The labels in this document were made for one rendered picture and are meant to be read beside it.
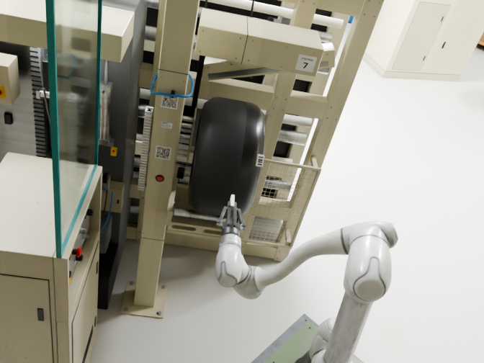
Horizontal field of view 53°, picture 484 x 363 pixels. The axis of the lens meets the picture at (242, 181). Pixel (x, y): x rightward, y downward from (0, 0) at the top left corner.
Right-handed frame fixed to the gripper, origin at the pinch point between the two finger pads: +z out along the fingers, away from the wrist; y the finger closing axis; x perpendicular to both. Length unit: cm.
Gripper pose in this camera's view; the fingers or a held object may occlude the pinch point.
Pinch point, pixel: (232, 202)
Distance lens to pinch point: 216.0
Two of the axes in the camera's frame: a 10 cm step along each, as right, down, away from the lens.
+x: -2.1, 6.8, 7.0
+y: -9.8, -1.6, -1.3
